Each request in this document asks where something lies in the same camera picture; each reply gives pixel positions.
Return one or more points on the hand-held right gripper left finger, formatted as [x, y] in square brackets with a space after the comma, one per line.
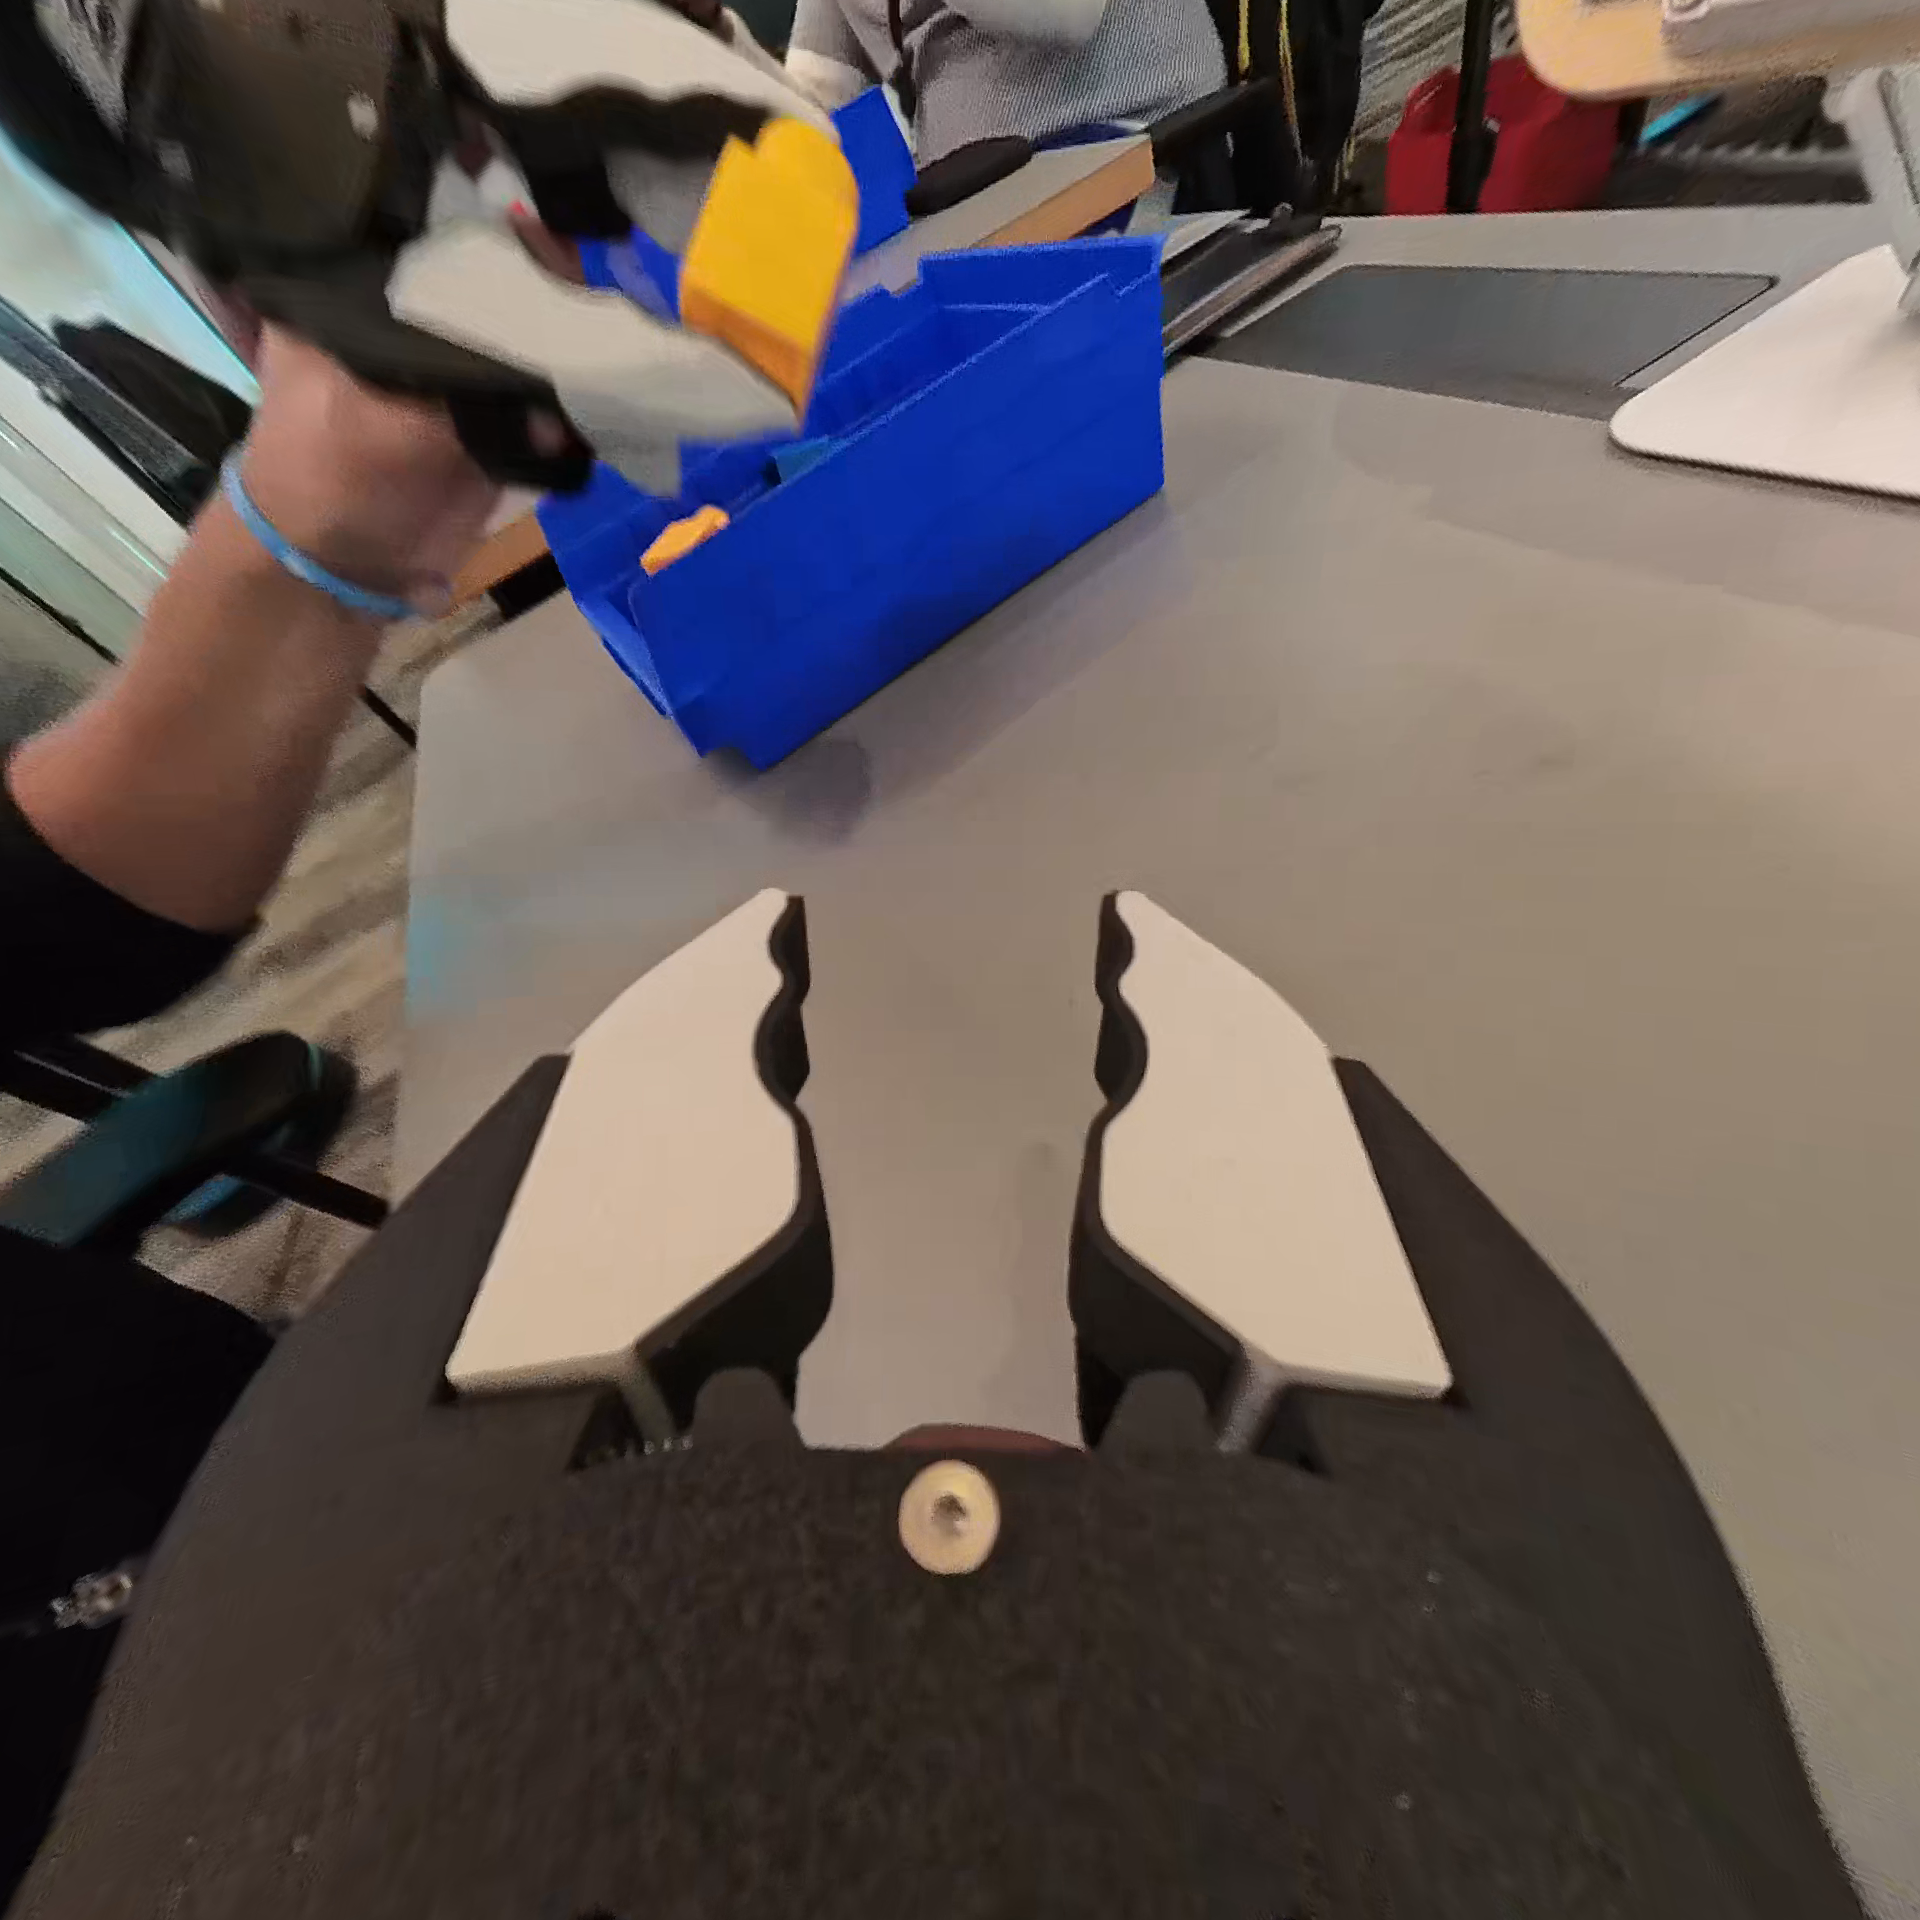
[645, 1184]

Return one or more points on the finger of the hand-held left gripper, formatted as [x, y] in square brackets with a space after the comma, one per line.
[631, 39]
[602, 352]

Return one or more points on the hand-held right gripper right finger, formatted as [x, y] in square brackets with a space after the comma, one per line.
[1243, 1184]

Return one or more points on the yellow mega block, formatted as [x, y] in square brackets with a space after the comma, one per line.
[686, 542]
[765, 255]

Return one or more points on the blue plastic bin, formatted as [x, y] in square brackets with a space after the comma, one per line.
[931, 525]
[879, 149]

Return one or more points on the person's left forearm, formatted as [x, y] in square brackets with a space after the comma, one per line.
[165, 749]

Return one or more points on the person's left hand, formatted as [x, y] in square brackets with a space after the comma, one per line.
[362, 481]

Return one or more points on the black pole round base stand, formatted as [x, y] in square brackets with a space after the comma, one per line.
[325, 1111]

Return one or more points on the blue wristband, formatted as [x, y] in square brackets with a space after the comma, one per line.
[301, 558]

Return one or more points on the person's torso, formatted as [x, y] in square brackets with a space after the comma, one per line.
[91, 1424]

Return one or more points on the black folder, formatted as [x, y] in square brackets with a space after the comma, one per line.
[1243, 279]

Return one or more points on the black backpack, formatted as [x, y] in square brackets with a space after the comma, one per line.
[1303, 89]

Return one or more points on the dark grey desk mat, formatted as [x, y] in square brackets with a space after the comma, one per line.
[1502, 331]

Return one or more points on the red bag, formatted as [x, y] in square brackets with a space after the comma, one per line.
[1543, 149]

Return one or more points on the instruction sheet on white stand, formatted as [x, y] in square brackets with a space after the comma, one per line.
[1802, 391]

